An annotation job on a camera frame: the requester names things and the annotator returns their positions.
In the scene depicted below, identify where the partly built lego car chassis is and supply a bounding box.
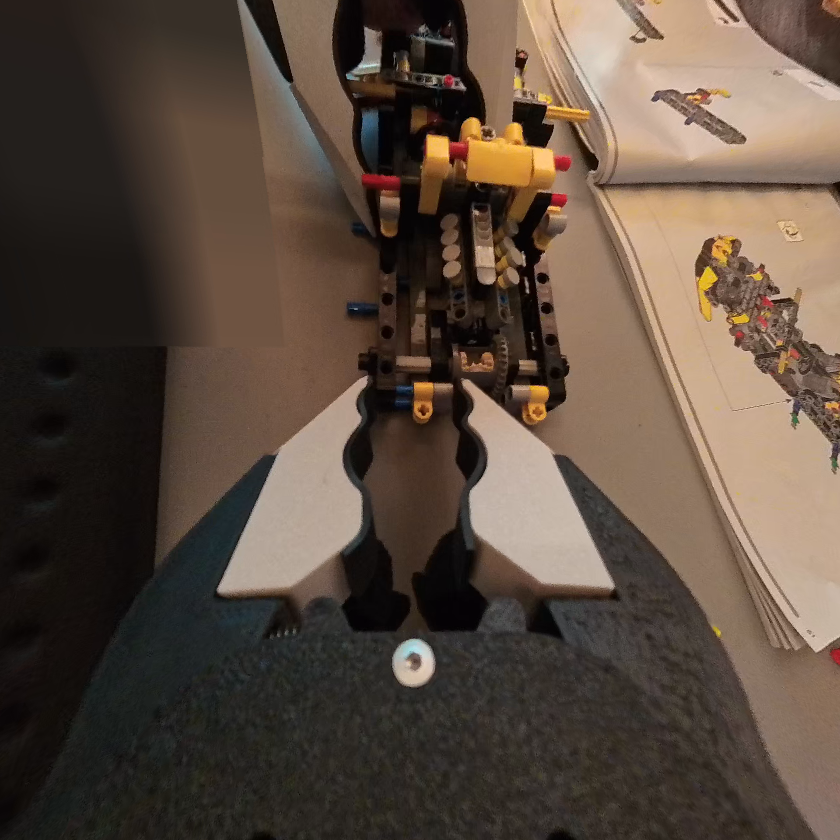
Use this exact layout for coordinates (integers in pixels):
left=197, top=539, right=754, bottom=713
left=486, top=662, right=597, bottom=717
left=343, top=25, right=592, bottom=429

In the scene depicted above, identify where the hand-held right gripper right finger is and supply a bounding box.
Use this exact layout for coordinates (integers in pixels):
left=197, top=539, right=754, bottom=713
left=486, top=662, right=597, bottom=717
left=455, top=381, right=618, bottom=601

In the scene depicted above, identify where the black mat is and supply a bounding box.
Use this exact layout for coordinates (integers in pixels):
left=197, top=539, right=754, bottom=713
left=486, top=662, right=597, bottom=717
left=0, top=346, right=166, bottom=802

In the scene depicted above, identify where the open instruction booklet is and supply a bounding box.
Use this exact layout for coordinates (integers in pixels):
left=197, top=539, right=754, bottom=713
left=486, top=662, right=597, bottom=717
left=521, top=0, right=840, bottom=652

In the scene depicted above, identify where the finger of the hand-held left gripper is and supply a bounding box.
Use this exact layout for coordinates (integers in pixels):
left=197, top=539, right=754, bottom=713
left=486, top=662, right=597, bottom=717
left=236, top=0, right=383, bottom=238
left=458, top=0, right=521, bottom=129

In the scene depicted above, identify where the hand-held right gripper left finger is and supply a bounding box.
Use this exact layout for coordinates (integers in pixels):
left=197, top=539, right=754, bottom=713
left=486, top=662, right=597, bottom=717
left=215, top=376, right=378, bottom=601

